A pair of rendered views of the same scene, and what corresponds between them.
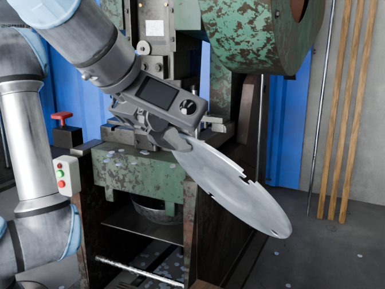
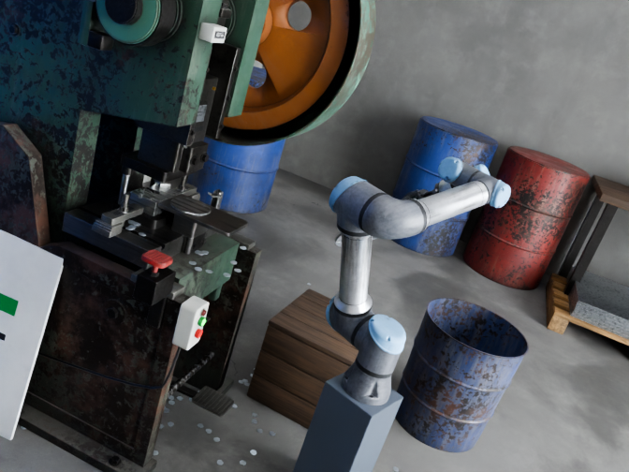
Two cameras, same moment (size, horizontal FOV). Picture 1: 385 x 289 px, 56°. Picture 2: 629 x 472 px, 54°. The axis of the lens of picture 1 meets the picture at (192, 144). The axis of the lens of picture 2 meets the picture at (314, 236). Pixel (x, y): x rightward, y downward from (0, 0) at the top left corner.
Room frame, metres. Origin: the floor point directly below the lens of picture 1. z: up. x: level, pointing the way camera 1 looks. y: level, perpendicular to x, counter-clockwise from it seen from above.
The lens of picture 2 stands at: (1.27, 1.96, 1.49)
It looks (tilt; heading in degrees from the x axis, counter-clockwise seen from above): 21 degrees down; 258
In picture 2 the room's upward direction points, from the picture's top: 18 degrees clockwise
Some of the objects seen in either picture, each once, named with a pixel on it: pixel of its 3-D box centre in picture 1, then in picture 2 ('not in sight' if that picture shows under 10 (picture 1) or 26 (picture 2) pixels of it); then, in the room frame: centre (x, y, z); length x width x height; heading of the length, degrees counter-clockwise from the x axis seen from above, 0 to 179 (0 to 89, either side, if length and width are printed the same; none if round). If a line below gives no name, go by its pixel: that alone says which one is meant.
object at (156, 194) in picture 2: not in sight; (155, 199); (1.39, 0.10, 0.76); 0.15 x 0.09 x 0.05; 64
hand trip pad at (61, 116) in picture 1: (62, 122); (154, 269); (1.33, 0.49, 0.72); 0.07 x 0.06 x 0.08; 154
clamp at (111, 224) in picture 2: not in sight; (122, 211); (1.47, 0.25, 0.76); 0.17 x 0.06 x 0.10; 64
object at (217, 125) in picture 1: (208, 114); (182, 188); (1.33, -0.06, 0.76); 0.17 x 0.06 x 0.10; 64
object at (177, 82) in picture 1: (168, 83); (159, 167); (1.40, 0.09, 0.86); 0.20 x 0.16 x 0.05; 64
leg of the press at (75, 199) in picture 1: (135, 161); (44, 294); (1.64, 0.27, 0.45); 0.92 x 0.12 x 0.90; 154
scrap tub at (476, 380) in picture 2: not in sight; (455, 374); (0.10, -0.08, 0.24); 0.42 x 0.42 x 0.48
